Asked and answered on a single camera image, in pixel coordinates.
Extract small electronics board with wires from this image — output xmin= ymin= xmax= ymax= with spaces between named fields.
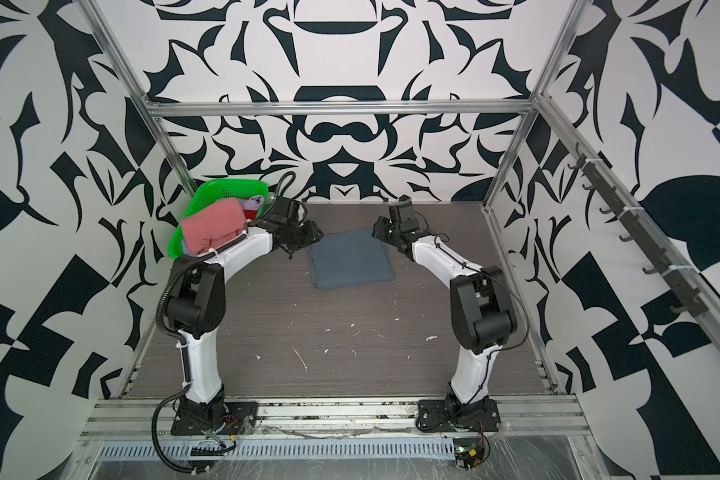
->
xmin=453 ymin=434 xmax=491 ymax=470

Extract black wall hook rail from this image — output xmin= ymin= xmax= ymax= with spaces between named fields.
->
xmin=570 ymin=144 xmax=709 ymax=317

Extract grey blue t shirt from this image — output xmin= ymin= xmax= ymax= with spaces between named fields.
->
xmin=307 ymin=227 xmax=395 ymax=290

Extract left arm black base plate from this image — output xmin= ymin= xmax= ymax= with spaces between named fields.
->
xmin=170 ymin=400 xmax=259 ymax=436

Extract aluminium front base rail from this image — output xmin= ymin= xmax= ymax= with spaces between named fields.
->
xmin=81 ymin=395 xmax=591 ymax=440

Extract pink t shirt in basket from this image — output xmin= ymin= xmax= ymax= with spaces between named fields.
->
xmin=180 ymin=198 xmax=247 ymax=256

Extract purple garment in basket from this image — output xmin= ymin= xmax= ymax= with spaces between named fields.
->
xmin=239 ymin=195 xmax=265 ymax=212

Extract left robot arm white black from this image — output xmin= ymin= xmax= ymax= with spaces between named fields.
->
xmin=155 ymin=197 xmax=323 ymax=431

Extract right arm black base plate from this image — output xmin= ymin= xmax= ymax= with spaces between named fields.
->
xmin=415 ymin=397 xmax=501 ymax=433

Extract white slotted cable duct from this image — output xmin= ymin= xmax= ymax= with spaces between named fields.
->
xmin=95 ymin=437 xmax=457 ymax=462

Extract aluminium frame left post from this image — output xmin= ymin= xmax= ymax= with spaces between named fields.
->
xmin=75 ymin=0 xmax=197 ymax=196

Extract aluminium frame back crossbar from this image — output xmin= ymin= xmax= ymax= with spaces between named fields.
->
xmin=146 ymin=99 xmax=532 ymax=118

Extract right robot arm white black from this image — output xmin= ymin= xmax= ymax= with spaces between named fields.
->
xmin=372 ymin=196 xmax=518 ymax=432

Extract aluminium frame corner post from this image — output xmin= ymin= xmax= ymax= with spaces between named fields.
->
xmin=482 ymin=0 xmax=592 ymax=211

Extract green plastic basket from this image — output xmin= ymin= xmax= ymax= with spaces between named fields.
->
xmin=167 ymin=178 xmax=270 ymax=260

